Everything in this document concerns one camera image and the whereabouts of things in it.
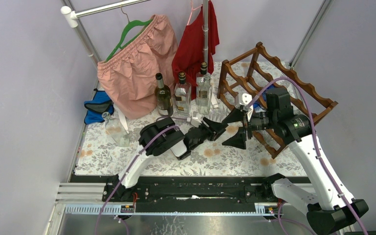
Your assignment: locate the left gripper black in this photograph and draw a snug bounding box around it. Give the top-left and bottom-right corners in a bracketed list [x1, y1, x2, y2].
[189, 117, 224, 150]

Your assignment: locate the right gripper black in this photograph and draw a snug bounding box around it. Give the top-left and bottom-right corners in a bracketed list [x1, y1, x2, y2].
[222, 106, 277, 149]

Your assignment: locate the small clear bottle bluish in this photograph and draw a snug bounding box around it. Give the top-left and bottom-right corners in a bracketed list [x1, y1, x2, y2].
[252, 145, 266, 154]

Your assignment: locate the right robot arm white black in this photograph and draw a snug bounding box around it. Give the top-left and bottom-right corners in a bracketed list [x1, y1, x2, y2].
[224, 88, 369, 235]

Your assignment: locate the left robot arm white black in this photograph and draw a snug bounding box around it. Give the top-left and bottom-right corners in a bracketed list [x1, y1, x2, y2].
[113, 117, 228, 201]

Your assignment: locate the white fabric strip by rack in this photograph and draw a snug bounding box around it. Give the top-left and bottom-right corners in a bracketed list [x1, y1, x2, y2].
[211, 93, 219, 109]

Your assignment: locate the wooden wine rack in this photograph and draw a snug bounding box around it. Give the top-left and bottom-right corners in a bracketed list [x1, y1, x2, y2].
[217, 42, 338, 158]

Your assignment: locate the clear bottle black gold cap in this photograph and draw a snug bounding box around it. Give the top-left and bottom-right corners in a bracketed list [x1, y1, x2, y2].
[196, 62, 212, 116]

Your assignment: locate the clear square liquor bottle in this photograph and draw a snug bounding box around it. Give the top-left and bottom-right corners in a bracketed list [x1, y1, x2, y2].
[174, 71, 191, 115]

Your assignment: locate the dark green wine bottle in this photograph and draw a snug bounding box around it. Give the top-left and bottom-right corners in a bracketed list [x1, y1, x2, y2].
[154, 73, 174, 117]

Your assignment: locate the floral table mat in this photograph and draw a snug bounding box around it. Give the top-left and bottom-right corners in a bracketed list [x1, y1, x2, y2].
[74, 61, 308, 177]

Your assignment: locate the red garment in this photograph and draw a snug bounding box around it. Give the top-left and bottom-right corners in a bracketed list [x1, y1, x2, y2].
[171, 1, 219, 99]

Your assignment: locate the vertical metal pole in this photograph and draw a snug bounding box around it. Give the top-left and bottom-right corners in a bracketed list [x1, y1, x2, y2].
[202, 0, 209, 63]

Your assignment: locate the pink skirt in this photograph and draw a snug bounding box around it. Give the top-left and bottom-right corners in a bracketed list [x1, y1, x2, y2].
[97, 15, 178, 119]

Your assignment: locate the clear glass flask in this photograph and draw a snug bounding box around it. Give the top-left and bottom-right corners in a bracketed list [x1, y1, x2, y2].
[102, 112, 130, 147]

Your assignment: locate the blue black bag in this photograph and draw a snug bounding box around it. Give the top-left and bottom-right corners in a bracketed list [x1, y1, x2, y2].
[84, 89, 114, 125]

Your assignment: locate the pink clothes hanger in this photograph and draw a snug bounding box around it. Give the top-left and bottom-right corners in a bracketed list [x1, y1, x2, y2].
[187, 0, 203, 26]

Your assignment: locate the green clothes hanger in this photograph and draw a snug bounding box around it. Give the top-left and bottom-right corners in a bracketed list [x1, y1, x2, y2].
[105, 6, 153, 62]

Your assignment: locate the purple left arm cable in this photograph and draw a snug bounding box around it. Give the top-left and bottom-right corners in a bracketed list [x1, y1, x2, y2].
[94, 116, 192, 235]

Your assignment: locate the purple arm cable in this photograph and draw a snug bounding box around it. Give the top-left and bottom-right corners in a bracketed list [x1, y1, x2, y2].
[94, 116, 192, 235]
[245, 76, 370, 235]

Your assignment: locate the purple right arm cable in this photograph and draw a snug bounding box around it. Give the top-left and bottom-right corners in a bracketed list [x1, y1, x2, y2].
[245, 76, 370, 235]

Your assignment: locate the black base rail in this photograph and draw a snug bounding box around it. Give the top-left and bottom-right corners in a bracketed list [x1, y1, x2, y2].
[70, 176, 283, 213]

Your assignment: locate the metal clothes rail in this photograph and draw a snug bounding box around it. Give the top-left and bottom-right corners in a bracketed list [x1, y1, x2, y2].
[60, 0, 160, 66]

